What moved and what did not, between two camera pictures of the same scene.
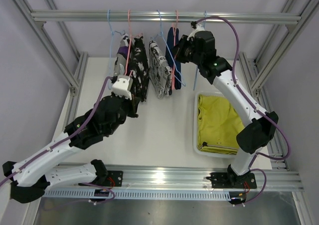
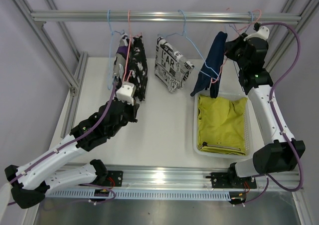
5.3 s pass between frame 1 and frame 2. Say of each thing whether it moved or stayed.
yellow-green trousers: stayed
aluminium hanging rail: stayed
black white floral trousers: stayed
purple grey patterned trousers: stayed
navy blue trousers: moved
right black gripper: moved
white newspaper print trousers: moved
